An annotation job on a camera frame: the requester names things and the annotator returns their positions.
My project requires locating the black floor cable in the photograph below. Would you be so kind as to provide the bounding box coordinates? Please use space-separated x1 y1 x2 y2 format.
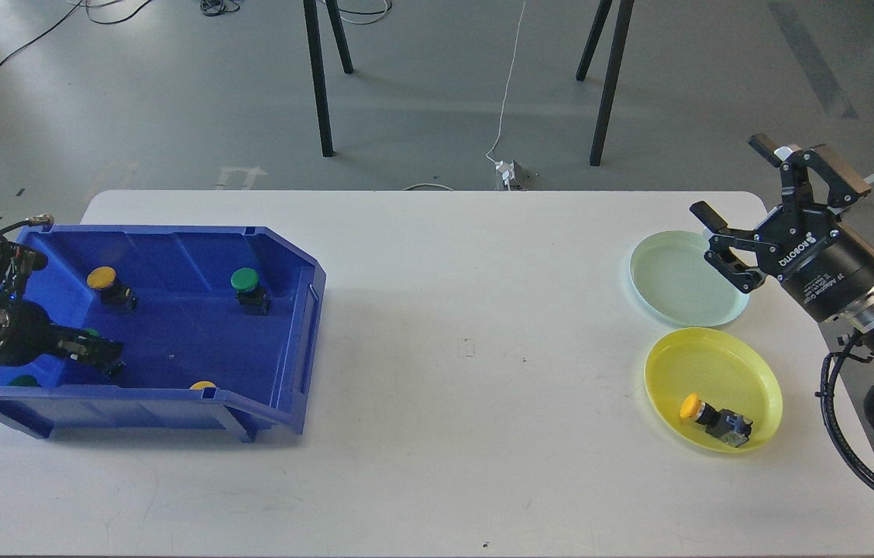
0 0 155 129

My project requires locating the light green plate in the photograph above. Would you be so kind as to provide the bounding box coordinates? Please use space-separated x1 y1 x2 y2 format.
628 230 749 328

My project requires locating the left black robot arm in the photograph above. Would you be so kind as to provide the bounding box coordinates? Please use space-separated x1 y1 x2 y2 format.
0 213 124 377

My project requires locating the black stand leg left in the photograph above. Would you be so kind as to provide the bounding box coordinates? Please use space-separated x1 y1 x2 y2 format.
301 1 353 158

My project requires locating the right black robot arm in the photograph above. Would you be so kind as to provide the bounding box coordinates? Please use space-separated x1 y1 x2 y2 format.
690 134 874 491

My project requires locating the white power cable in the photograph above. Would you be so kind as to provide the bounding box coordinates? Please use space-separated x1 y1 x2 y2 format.
403 0 527 191

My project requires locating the green push button bin corner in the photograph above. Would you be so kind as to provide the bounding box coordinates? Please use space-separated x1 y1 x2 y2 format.
8 374 41 388

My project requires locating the blue plastic bin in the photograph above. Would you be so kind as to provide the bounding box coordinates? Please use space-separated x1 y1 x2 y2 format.
0 226 326 443

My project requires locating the yellow push button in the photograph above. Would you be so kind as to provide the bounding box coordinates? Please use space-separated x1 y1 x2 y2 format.
86 266 137 313
679 393 752 448

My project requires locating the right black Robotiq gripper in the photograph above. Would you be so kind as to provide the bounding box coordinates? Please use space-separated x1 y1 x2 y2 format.
689 133 874 322

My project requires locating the yellow plate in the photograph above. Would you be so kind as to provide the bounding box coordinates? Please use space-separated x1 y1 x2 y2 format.
642 326 783 453

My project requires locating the white power adapter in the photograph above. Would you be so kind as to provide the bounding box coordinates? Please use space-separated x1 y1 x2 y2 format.
494 160 529 191

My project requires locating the black stand leg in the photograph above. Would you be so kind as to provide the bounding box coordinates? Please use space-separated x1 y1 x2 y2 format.
575 1 635 168
301 1 353 158

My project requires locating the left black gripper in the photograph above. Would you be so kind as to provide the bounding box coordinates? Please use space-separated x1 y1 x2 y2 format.
0 301 126 379

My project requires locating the black stand leg right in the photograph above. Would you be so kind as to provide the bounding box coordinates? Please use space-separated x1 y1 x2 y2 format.
575 1 635 168

